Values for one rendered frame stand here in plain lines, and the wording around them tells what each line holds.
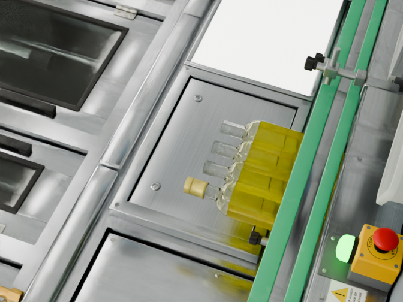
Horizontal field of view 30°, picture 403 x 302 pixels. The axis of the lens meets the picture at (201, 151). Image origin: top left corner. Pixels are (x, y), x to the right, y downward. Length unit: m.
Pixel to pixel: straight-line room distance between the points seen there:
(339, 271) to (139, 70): 0.87
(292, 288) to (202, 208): 0.44
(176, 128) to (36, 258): 0.44
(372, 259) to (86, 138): 0.82
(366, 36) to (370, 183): 0.53
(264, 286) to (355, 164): 0.30
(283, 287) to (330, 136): 0.34
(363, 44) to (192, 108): 0.43
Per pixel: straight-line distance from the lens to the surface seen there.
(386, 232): 1.20
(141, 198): 1.64
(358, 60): 1.75
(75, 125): 1.83
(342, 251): 1.23
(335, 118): 1.49
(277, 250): 1.28
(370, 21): 1.86
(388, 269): 1.21
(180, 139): 1.74
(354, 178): 1.38
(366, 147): 1.43
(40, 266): 1.57
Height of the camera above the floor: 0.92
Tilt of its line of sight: 9 degrees up
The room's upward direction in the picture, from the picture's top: 73 degrees counter-clockwise
